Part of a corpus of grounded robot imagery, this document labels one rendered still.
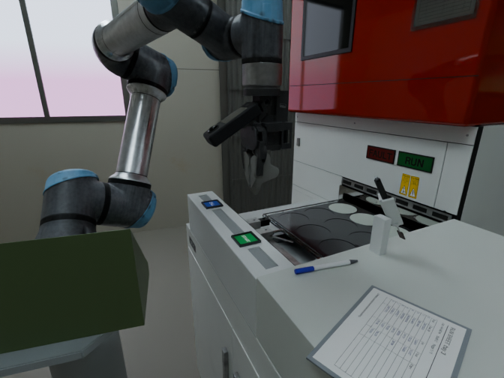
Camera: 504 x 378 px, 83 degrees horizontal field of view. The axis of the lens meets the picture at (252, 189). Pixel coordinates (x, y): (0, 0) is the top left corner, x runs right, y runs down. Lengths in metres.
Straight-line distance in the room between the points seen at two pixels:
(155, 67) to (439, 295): 0.87
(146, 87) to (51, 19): 2.06
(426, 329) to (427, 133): 0.62
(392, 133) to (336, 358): 0.78
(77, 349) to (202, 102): 2.39
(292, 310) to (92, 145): 2.58
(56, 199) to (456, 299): 0.84
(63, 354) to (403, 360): 0.60
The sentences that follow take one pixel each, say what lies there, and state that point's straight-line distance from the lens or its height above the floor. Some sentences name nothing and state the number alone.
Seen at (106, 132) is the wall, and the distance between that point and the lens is 2.85.
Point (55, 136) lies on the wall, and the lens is 2.95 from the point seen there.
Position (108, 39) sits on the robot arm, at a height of 1.42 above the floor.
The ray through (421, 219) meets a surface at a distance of 1.03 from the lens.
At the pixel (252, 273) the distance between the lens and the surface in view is 0.59.
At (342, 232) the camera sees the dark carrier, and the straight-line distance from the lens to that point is 0.91.
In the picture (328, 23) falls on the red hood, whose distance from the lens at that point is 1.26.
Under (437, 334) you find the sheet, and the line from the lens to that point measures 0.53.
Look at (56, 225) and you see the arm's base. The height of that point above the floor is 1.02.
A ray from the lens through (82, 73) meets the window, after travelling 2.84.
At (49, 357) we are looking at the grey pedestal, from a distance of 0.74.
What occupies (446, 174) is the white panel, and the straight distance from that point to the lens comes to 0.97.
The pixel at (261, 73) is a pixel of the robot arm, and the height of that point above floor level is 1.33.
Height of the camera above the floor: 1.29
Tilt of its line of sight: 18 degrees down
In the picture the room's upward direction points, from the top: straight up
